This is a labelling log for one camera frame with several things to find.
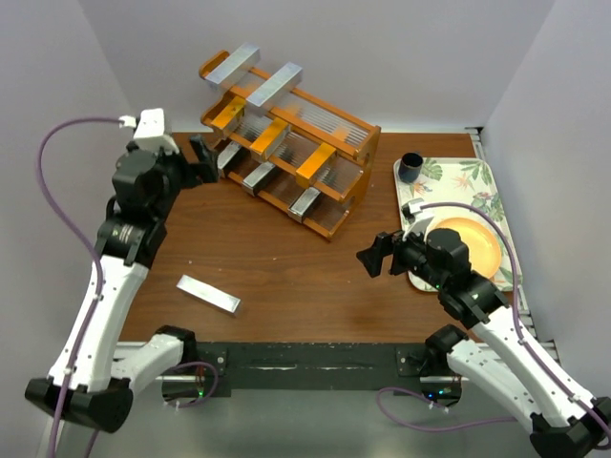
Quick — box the black toothpaste box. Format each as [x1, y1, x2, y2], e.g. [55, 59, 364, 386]
[242, 161, 282, 197]

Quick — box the orange toothpaste box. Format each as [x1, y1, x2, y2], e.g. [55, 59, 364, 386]
[295, 143, 336, 188]
[211, 96, 246, 138]
[250, 118, 291, 161]

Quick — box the chrome silver toothpaste box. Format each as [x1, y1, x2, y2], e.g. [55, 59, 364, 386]
[287, 187, 321, 223]

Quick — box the grey toothpaste box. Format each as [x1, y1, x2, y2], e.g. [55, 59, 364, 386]
[204, 43, 261, 92]

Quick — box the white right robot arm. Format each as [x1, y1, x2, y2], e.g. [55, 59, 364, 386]
[357, 229, 610, 457]

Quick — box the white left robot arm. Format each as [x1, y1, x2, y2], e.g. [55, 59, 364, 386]
[25, 135, 219, 433]

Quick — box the orange wooden three-tier shelf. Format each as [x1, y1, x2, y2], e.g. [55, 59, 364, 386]
[199, 51, 381, 239]

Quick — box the yellow round plate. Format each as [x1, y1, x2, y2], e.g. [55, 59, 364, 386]
[434, 217, 502, 279]

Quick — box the floral patterned serving tray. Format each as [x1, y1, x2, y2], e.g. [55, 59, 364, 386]
[393, 157, 522, 292]

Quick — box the dark blue cup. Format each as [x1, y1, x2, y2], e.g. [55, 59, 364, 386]
[398, 152, 424, 183]

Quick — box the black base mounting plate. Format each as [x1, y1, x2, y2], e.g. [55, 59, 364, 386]
[198, 343, 466, 403]

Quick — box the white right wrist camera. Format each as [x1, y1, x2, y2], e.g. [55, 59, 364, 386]
[401, 198, 434, 239]

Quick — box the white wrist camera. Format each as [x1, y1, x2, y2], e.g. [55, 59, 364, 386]
[118, 108, 179, 155]
[401, 198, 434, 239]

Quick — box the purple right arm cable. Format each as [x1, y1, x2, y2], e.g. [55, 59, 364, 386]
[374, 201, 611, 443]

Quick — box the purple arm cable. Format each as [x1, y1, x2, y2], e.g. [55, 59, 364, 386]
[374, 201, 611, 443]
[37, 116, 221, 458]

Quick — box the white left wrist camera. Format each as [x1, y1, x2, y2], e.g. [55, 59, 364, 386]
[118, 108, 179, 155]

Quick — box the aluminium frame rail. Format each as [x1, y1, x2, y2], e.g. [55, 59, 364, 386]
[473, 306, 562, 384]

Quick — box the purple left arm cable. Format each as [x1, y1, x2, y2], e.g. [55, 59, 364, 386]
[37, 116, 221, 458]

